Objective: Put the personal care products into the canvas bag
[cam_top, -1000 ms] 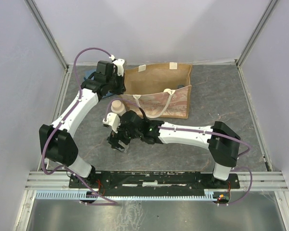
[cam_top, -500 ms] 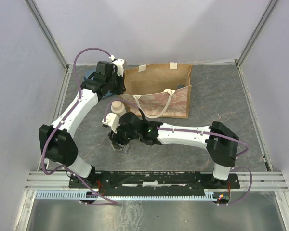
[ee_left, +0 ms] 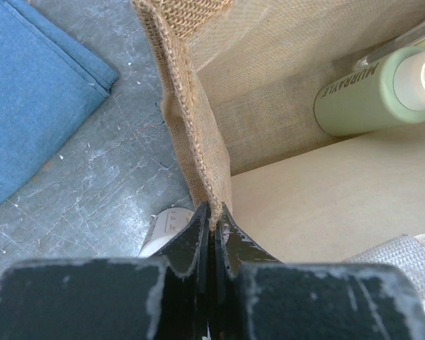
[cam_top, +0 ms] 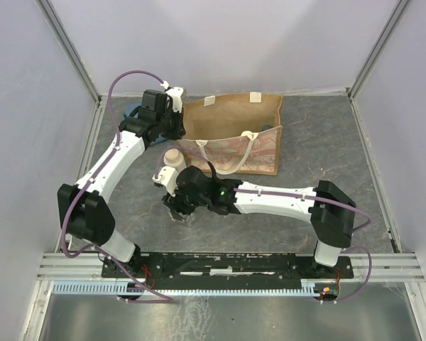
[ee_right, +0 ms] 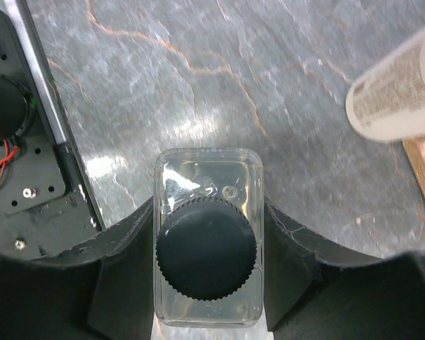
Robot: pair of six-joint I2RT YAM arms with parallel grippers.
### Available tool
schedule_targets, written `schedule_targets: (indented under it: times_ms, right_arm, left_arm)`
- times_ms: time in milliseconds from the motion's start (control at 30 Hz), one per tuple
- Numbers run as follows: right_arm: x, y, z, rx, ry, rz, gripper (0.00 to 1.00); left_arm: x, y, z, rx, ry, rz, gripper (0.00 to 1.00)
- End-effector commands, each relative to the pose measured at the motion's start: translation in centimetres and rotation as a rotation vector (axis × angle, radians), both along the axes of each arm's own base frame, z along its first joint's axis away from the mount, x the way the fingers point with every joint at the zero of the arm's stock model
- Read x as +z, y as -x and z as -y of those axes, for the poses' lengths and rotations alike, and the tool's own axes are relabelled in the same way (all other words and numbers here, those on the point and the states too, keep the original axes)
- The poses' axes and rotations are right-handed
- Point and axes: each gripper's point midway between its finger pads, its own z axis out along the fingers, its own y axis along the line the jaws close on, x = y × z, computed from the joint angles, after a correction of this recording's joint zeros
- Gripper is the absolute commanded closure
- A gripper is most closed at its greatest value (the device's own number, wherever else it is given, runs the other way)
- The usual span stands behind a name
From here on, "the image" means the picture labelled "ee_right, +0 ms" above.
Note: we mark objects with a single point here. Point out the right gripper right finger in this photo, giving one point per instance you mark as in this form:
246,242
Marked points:
315,288

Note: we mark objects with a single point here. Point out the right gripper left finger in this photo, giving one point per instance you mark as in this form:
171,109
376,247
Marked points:
98,289

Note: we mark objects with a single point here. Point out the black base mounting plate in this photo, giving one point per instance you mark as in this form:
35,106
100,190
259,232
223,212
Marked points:
45,206

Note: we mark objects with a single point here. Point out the aluminium frame rail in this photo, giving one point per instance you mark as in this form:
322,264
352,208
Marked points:
39,67

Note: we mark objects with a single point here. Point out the clear bottle black cap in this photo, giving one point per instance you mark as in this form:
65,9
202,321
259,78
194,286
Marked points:
208,237

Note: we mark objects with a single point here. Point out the peach lotion bottle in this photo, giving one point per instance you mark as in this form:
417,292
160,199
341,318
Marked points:
387,102

